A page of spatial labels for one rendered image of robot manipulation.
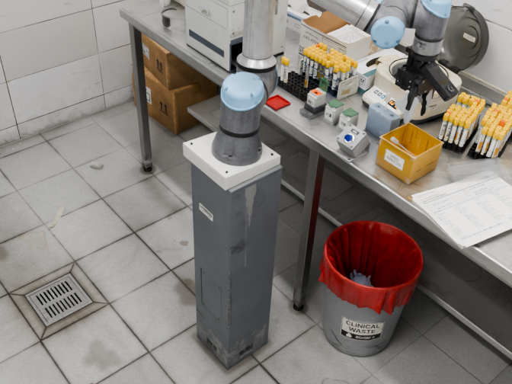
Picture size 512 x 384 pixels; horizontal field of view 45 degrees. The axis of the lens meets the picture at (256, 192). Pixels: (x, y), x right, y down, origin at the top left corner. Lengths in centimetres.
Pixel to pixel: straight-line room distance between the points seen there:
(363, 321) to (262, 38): 108
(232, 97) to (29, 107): 201
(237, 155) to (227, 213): 18
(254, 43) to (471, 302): 126
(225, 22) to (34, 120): 165
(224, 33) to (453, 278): 125
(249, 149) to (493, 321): 113
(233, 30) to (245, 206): 70
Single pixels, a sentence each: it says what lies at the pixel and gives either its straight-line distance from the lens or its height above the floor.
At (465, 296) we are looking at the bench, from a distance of 246.
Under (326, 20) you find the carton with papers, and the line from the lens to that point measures 251.
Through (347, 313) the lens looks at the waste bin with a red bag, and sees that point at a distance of 231.
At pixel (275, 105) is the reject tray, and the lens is 215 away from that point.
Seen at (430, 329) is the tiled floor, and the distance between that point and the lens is 267.
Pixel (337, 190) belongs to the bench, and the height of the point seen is 27.
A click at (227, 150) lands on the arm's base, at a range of 179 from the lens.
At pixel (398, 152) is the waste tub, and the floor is 96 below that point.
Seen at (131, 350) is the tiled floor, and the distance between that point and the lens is 251.
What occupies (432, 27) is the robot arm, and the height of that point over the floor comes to 133.
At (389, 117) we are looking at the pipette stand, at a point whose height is 98.
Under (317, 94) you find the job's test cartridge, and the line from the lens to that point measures 208.
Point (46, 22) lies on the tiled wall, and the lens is 342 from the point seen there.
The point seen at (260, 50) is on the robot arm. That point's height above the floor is 119.
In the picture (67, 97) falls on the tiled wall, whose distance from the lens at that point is 365.
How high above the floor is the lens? 202
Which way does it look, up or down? 40 degrees down
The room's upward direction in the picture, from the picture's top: 3 degrees clockwise
